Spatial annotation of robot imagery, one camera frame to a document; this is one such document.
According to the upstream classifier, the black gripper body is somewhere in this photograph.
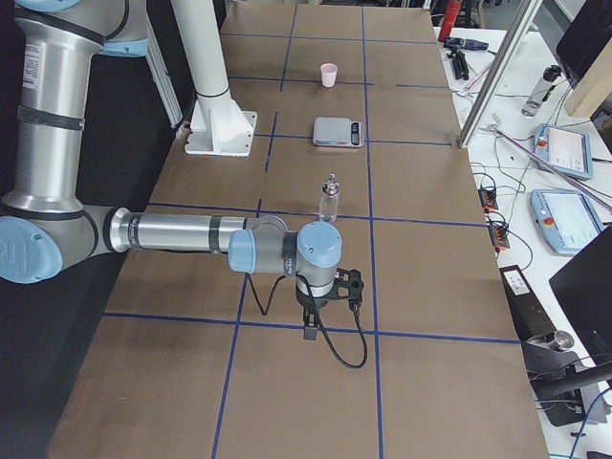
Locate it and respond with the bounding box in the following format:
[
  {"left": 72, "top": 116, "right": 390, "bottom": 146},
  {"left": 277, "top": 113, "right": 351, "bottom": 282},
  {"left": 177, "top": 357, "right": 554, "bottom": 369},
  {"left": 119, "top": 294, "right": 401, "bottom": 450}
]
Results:
[{"left": 295, "top": 284, "right": 334, "bottom": 317}]

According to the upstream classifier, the clear glass sauce bottle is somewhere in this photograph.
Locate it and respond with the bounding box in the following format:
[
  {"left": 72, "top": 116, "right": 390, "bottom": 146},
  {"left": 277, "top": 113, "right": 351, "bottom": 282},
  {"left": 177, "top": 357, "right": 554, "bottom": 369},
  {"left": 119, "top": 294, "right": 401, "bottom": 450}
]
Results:
[{"left": 318, "top": 173, "right": 340, "bottom": 223}]

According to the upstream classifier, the pink plastic cup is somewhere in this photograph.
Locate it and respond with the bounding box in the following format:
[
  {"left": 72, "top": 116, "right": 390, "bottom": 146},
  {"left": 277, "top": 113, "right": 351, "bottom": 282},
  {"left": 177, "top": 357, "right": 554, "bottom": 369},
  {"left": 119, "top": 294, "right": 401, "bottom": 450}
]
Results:
[{"left": 319, "top": 63, "right": 339, "bottom": 88}]

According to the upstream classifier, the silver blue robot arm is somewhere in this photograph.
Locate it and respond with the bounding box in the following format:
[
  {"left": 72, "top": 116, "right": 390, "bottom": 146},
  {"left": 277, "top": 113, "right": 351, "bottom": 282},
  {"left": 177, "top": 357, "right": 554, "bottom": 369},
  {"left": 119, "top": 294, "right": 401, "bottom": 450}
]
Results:
[{"left": 1, "top": 1, "right": 342, "bottom": 339}]

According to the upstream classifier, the grey digital kitchen scale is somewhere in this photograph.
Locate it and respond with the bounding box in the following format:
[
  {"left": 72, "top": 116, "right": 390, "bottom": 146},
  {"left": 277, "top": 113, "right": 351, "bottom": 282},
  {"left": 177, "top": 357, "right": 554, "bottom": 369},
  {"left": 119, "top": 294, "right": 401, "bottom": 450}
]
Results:
[{"left": 313, "top": 117, "right": 364, "bottom": 148}]

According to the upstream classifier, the orange black connector strip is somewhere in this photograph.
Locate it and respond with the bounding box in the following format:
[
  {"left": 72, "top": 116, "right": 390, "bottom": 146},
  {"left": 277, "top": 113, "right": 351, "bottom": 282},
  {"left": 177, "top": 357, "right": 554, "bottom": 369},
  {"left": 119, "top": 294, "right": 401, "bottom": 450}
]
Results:
[{"left": 477, "top": 186, "right": 510, "bottom": 253}]

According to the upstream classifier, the black flat box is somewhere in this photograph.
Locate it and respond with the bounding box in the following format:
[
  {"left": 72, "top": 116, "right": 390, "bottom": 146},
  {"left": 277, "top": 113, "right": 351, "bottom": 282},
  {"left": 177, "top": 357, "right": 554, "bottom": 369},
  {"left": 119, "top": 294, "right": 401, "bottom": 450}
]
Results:
[{"left": 499, "top": 265, "right": 557, "bottom": 341}]

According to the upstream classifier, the lower blue teach pendant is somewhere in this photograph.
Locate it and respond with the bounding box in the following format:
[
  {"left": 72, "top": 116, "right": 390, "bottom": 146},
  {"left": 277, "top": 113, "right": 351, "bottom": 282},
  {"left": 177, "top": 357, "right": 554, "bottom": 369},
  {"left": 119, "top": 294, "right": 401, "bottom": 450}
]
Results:
[{"left": 530, "top": 189, "right": 604, "bottom": 256}]

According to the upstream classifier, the blue teach pendant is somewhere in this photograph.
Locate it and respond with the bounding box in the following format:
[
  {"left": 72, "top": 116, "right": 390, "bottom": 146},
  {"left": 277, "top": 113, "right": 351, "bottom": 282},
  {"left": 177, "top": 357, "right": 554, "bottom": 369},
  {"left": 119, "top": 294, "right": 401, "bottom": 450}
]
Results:
[
  {"left": 530, "top": 189, "right": 604, "bottom": 256},
  {"left": 534, "top": 123, "right": 594, "bottom": 180}
]

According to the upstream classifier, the black monitor stand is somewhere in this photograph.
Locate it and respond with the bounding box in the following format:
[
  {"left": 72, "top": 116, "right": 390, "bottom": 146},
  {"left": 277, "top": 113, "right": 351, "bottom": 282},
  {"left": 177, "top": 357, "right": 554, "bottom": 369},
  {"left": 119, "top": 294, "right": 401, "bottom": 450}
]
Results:
[{"left": 521, "top": 331, "right": 611, "bottom": 426}]

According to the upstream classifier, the black monitor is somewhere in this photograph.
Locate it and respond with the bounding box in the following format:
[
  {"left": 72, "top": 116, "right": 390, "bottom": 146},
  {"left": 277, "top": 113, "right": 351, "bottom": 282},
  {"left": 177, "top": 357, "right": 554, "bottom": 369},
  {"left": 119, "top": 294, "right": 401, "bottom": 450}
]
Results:
[{"left": 549, "top": 228, "right": 612, "bottom": 363}]

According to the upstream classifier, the black folded tripod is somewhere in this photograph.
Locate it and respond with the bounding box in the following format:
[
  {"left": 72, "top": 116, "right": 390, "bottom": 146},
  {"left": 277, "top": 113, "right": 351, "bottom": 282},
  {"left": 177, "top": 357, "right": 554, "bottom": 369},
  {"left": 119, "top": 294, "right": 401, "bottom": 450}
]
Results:
[{"left": 447, "top": 45, "right": 470, "bottom": 80}]

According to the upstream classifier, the blue folded umbrella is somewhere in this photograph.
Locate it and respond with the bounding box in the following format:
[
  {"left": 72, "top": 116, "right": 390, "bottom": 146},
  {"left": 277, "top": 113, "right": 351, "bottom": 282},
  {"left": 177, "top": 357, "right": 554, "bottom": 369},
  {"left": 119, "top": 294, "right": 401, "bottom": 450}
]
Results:
[{"left": 444, "top": 36, "right": 489, "bottom": 52}]

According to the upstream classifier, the upper blue teach pendant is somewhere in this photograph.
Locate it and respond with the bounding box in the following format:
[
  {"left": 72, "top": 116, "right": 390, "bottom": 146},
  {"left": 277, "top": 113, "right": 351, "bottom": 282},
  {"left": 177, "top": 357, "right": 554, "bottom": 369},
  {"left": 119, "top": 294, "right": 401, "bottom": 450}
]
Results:
[{"left": 534, "top": 123, "right": 594, "bottom": 180}]

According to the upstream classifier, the long metal rod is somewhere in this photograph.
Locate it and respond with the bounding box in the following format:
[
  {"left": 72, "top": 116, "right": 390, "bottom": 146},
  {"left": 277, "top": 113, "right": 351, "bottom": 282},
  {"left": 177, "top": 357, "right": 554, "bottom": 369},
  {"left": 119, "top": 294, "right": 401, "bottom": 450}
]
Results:
[{"left": 479, "top": 124, "right": 612, "bottom": 213}]

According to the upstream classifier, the clear water bottle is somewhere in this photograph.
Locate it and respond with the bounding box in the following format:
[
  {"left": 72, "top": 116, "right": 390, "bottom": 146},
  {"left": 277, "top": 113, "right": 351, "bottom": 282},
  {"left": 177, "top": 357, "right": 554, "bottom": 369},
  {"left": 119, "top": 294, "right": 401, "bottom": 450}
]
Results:
[{"left": 521, "top": 65, "right": 562, "bottom": 118}]

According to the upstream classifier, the red bottle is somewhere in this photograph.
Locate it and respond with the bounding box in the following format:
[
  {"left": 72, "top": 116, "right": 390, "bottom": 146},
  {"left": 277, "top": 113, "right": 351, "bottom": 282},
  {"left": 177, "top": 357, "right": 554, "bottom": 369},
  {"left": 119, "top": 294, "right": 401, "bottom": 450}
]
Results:
[{"left": 438, "top": 0, "right": 462, "bottom": 43}]

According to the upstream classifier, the black camera cable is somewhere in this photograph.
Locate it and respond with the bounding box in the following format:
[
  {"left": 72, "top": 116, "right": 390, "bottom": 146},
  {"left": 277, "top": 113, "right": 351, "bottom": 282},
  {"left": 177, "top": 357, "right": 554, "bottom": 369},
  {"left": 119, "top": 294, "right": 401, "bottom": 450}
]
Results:
[{"left": 246, "top": 274, "right": 368, "bottom": 369}]

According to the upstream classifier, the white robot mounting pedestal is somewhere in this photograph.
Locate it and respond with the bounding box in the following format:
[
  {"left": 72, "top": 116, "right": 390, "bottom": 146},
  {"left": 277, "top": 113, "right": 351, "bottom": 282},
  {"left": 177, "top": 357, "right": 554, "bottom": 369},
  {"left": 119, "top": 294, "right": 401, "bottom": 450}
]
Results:
[{"left": 171, "top": 0, "right": 257, "bottom": 157}]

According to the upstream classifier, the aluminium frame post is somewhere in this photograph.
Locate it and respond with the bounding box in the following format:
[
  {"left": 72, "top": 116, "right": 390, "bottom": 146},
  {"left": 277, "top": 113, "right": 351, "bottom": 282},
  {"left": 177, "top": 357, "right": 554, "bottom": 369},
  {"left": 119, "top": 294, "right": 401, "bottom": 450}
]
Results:
[{"left": 458, "top": 0, "right": 542, "bottom": 148}]

